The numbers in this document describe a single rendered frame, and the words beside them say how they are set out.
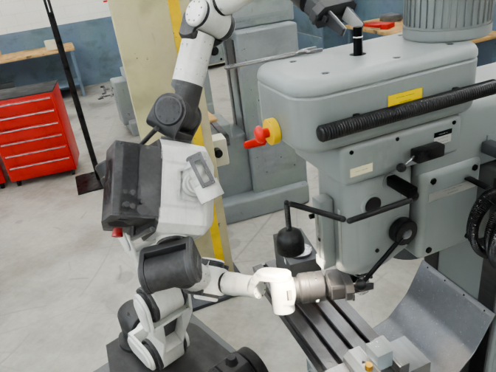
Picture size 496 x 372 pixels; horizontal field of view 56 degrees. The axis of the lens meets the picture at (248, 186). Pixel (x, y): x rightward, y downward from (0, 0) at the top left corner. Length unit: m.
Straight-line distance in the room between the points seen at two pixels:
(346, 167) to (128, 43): 1.85
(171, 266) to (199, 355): 1.02
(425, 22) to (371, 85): 0.24
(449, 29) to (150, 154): 0.78
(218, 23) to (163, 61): 1.40
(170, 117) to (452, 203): 0.77
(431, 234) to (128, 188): 0.79
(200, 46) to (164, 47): 1.38
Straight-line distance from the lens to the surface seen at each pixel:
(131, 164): 1.25
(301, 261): 1.75
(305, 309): 1.83
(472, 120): 1.27
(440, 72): 1.13
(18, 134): 5.69
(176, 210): 1.26
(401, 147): 1.13
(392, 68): 1.04
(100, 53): 10.06
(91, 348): 3.29
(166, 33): 2.73
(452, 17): 1.19
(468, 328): 1.70
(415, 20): 1.22
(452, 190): 1.30
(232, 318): 3.18
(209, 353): 2.21
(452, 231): 1.37
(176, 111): 1.29
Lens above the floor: 2.14
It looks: 27 degrees down
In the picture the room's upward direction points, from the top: 8 degrees counter-clockwise
